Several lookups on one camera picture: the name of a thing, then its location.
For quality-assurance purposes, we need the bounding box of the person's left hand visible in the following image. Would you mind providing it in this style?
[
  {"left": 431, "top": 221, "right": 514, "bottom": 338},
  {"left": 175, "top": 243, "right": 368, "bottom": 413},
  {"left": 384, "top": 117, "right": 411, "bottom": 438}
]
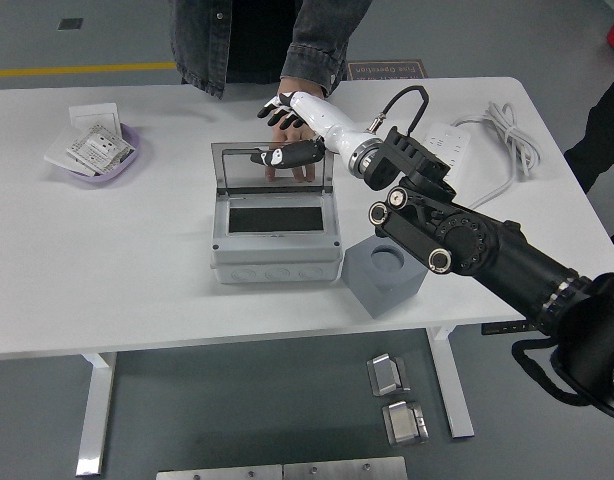
[{"left": 263, "top": 77, "right": 328, "bottom": 184}]

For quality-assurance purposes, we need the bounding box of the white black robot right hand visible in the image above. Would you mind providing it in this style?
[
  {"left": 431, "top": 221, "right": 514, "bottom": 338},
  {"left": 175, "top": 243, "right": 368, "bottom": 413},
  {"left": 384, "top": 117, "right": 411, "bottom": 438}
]
[{"left": 250, "top": 91, "right": 376, "bottom": 169}]

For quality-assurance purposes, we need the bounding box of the transparent hinged box lid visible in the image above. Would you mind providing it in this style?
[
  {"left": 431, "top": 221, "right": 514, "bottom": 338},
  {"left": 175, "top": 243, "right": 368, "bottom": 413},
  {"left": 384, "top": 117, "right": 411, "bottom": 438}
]
[{"left": 210, "top": 139, "right": 337, "bottom": 195}]

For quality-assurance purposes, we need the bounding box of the grey plastic junction box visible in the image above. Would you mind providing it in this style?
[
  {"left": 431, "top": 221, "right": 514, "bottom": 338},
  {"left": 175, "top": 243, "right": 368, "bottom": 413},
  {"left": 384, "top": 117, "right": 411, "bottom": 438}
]
[{"left": 210, "top": 187, "right": 344, "bottom": 285}]

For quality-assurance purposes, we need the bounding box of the grey cube with round hole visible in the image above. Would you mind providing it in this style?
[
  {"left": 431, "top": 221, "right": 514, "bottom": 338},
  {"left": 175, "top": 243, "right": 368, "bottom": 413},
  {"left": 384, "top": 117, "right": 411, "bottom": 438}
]
[{"left": 342, "top": 237, "right": 431, "bottom": 317}]

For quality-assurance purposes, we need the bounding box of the dark floor sign with text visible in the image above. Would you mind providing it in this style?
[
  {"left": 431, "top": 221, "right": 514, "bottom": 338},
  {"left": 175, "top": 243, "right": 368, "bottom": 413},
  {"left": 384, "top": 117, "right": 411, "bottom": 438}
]
[{"left": 346, "top": 59, "right": 429, "bottom": 81}]

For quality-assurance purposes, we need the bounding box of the white power strip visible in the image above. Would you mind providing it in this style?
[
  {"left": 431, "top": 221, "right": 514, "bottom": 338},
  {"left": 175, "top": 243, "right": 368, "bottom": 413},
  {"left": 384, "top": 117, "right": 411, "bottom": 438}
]
[{"left": 424, "top": 122, "right": 472, "bottom": 174}]

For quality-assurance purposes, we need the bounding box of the printed white socket panel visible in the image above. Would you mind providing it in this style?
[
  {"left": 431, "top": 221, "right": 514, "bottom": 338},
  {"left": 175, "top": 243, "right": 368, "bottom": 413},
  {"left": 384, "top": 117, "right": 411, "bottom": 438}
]
[{"left": 65, "top": 123, "right": 136, "bottom": 176}]

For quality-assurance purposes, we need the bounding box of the flat white cover plate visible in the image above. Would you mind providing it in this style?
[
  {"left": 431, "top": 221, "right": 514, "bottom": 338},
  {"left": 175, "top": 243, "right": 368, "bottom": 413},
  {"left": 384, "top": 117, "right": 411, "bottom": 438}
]
[{"left": 43, "top": 144, "right": 98, "bottom": 177}]

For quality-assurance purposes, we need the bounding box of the silver metal foot block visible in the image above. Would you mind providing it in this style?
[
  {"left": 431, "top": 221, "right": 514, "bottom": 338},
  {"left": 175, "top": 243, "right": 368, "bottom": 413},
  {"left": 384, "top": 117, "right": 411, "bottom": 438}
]
[
  {"left": 381, "top": 399, "right": 431, "bottom": 448},
  {"left": 366, "top": 352, "right": 412, "bottom": 398}
]

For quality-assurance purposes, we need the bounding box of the black table control panel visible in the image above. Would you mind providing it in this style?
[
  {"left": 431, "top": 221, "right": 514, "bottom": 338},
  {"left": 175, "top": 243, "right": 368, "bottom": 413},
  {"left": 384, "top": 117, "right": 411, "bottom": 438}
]
[{"left": 481, "top": 323, "right": 541, "bottom": 335}]

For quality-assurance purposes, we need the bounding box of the white table leg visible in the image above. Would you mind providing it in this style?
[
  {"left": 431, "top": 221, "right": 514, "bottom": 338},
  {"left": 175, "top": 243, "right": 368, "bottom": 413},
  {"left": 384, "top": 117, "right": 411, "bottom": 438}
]
[
  {"left": 75, "top": 352, "right": 118, "bottom": 477},
  {"left": 426, "top": 327, "right": 476, "bottom": 440}
]

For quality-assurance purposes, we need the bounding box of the white power cord with plug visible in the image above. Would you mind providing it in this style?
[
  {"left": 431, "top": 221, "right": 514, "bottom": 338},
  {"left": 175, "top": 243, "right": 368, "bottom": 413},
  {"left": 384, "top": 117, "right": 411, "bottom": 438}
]
[{"left": 449, "top": 102, "right": 542, "bottom": 210}]

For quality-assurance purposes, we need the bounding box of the plain white switch plate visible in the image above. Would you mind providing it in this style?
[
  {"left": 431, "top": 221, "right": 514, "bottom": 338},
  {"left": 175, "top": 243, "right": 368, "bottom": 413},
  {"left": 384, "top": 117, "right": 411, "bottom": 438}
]
[{"left": 68, "top": 102, "right": 123, "bottom": 139}]

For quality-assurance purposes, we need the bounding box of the grey metal base plate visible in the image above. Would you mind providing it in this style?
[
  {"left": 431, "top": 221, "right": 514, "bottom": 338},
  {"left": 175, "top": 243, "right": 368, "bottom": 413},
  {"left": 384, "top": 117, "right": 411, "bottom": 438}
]
[
  {"left": 155, "top": 464, "right": 284, "bottom": 480},
  {"left": 282, "top": 455, "right": 408, "bottom": 480}
]

